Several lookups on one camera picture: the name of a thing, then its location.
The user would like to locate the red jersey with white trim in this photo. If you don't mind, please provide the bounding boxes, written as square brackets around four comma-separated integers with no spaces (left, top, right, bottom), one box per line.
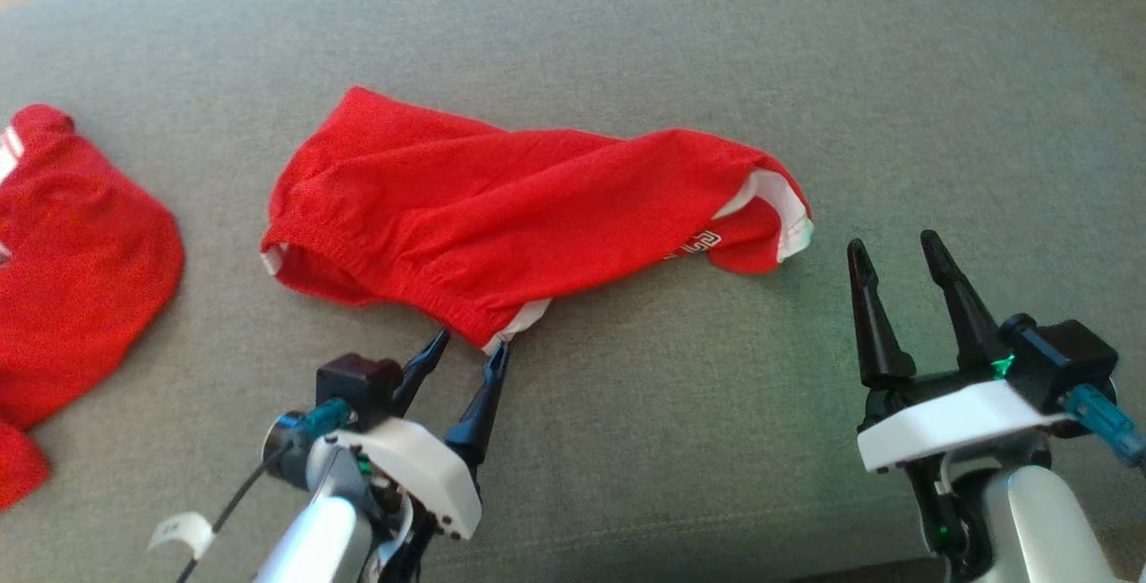
[0,104,186,512]

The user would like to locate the red shorts with white trim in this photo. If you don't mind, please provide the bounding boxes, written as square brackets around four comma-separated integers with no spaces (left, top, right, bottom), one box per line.
[260,86,816,356]

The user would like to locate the right cable with teal connector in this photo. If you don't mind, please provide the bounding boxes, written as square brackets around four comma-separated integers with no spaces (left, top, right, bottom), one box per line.
[1065,384,1146,467]

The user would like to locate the grey sofa seat cushion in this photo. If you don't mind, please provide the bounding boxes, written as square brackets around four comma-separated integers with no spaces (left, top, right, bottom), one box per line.
[0,0,1146,583]

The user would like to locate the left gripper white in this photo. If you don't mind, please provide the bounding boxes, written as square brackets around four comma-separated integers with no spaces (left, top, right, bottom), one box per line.
[324,328,511,541]

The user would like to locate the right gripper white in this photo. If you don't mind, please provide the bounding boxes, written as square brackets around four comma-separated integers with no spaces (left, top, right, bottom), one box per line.
[848,230,1075,475]

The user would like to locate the white cable label tag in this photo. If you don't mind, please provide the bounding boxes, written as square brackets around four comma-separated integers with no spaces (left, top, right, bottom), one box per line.
[148,511,216,559]

